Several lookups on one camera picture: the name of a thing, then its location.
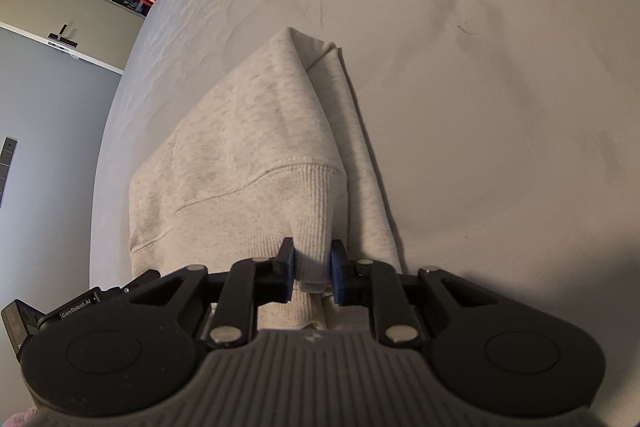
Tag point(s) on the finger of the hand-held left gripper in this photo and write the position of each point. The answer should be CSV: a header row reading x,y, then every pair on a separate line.
x,y
142,283

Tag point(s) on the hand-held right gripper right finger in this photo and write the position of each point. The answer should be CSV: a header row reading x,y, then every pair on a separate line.
x,y
336,272

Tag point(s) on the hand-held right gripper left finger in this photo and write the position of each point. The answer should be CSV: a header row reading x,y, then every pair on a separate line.
x,y
291,264

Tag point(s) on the white sweatshirt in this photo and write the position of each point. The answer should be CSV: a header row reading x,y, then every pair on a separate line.
x,y
240,132

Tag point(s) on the grey bed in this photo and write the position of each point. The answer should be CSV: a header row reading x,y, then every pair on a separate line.
x,y
475,107

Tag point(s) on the grey switch panel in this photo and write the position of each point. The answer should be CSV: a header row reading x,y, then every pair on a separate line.
x,y
7,167

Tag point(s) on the cream door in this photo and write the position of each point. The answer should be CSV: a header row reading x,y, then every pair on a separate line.
x,y
75,2

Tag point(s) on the pink fluffy cloth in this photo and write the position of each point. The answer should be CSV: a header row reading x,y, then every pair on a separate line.
x,y
20,419

